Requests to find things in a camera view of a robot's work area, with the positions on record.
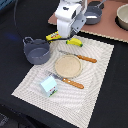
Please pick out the light blue milk carton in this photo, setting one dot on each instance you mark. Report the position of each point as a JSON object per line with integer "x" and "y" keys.
{"x": 49, "y": 86}

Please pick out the yellow toy banana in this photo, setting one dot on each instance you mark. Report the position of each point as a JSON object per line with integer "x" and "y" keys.
{"x": 74, "y": 41}

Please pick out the beige woven placemat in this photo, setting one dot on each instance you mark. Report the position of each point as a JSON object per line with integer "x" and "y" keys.
{"x": 69, "y": 103}

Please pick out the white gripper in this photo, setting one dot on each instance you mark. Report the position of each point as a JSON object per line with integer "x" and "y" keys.
{"x": 70, "y": 17}

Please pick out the dark grey saucepan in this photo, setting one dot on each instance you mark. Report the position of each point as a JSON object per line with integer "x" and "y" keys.
{"x": 93, "y": 14}

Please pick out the fork with wooden handle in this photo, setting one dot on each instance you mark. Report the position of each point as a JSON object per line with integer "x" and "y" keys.
{"x": 66, "y": 80}

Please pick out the dark grey pot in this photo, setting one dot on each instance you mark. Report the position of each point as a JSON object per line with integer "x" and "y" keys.
{"x": 37, "y": 51}

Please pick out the yellow butter block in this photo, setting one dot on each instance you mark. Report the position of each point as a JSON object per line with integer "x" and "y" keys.
{"x": 52, "y": 36}

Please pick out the knife with wooden handle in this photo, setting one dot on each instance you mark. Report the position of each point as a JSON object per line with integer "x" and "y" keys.
{"x": 80, "y": 56}

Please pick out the beige bowl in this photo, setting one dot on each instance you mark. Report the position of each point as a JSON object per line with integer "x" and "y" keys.
{"x": 122, "y": 14}

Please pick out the round wooden plate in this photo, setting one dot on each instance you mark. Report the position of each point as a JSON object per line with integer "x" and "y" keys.
{"x": 68, "y": 66}

